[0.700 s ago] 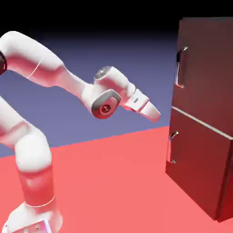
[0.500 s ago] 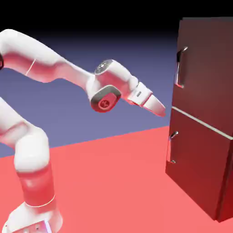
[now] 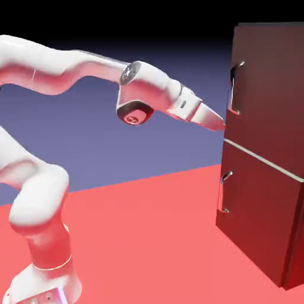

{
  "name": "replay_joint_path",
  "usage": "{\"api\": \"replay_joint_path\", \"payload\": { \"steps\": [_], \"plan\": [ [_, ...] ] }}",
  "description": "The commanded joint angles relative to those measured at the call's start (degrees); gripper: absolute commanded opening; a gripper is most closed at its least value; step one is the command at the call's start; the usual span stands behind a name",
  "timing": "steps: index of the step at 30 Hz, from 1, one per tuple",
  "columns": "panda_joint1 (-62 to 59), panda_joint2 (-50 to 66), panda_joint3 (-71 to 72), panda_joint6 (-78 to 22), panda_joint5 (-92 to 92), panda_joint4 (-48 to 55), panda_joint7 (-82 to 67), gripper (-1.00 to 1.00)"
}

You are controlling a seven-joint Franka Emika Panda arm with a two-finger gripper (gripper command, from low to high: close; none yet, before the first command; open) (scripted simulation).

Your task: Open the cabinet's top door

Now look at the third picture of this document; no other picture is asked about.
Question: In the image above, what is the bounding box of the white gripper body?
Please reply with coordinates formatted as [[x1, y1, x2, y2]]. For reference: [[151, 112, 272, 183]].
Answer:
[[191, 102, 226, 132]]

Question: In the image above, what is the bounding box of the dark red tall cabinet door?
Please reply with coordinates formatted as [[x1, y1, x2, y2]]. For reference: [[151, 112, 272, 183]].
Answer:
[[223, 25, 304, 179]]

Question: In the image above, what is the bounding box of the dark red short cabinet door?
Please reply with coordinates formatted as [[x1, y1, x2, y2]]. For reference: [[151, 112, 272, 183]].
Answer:
[[215, 140, 303, 288]]

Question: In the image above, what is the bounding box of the dark red cabinet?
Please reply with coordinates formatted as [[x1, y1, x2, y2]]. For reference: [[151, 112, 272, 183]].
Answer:
[[215, 21, 304, 291]]

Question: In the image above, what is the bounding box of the long silver door handle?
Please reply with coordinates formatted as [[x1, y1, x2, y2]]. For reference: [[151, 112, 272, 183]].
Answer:
[[227, 61, 246, 116]]

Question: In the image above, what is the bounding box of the short silver door handle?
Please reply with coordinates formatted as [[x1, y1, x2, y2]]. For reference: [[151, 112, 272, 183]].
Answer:
[[219, 170, 234, 214]]

